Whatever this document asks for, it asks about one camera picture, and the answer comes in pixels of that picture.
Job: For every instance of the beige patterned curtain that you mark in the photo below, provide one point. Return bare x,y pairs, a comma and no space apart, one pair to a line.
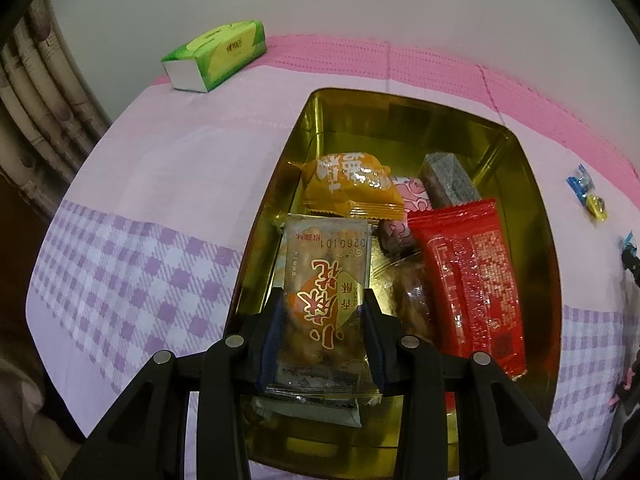
40,110

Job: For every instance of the pink snack packet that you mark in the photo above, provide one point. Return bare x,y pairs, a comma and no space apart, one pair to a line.
412,195

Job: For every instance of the green tissue box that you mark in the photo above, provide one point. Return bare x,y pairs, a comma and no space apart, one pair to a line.
220,52

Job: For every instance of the yellow wrapped candy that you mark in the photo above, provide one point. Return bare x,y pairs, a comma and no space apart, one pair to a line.
597,206

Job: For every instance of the red snack packet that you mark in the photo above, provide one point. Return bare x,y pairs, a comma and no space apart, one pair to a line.
470,280

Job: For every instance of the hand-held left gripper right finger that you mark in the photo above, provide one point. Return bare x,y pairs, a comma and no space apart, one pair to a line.
374,345

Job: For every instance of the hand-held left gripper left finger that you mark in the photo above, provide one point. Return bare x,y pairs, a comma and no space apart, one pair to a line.
267,345

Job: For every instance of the gold metal tin tray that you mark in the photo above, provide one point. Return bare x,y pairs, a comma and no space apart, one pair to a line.
360,125

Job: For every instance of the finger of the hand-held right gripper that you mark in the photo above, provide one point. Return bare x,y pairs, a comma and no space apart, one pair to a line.
632,262

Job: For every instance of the clear fried snack packet orange label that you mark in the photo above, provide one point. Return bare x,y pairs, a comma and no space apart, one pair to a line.
325,280

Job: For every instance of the blue wrapped candy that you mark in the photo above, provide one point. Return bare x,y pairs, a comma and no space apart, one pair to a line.
627,242
580,185

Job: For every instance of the grey snack packet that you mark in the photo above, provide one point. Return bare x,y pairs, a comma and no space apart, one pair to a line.
447,180

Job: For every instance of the clear brown snack packet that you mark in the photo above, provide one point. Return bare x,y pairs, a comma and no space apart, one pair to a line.
410,295

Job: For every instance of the navy blue snack packet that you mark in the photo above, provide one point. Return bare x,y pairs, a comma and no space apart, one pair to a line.
310,412

